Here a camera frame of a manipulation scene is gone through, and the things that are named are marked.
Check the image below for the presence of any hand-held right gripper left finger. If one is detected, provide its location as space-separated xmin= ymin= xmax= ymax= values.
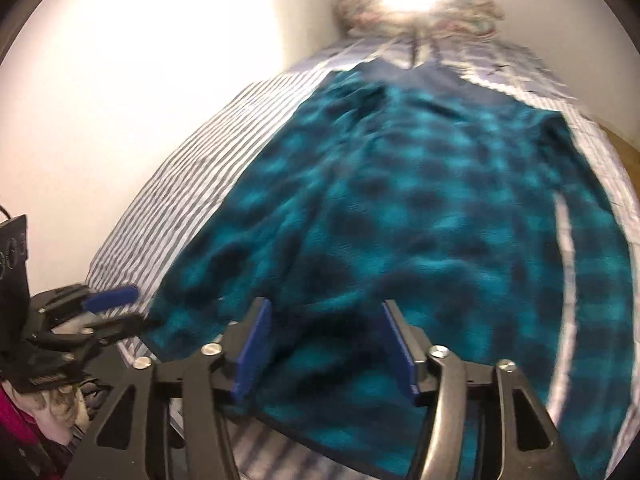
xmin=62 ymin=297 xmax=273 ymax=480

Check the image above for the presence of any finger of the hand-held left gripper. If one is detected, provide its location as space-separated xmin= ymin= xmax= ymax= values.
xmin=32 ymin=284 xmax=141 ymax=317
xmin=27 ymin=312 xmax=149 ymax=358

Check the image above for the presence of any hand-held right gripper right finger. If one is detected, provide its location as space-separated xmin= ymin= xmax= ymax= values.
xmin=381 ymin=299 xmax=582 ymax=480

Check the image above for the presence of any teal plaid shirt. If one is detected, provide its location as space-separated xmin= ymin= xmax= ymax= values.
xmin=145 ymin=57 xmax=636 ymax=478

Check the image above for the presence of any person's left forearm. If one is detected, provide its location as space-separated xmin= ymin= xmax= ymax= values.
xmin=0 ymin=380 xmax=43 ymax=480

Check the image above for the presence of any pale cloth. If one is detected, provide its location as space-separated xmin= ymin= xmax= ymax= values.
xmin=27 ymin=385 xmax=91 ymax=448

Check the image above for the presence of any striped bed sheet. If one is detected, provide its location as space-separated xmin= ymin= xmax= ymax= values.
xmin=85 ymin=25 xmax=632 ymax=480

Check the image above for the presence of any floral blanket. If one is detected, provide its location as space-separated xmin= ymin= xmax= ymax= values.
xmin=334 ymin=0 xmax=507 ymax=42

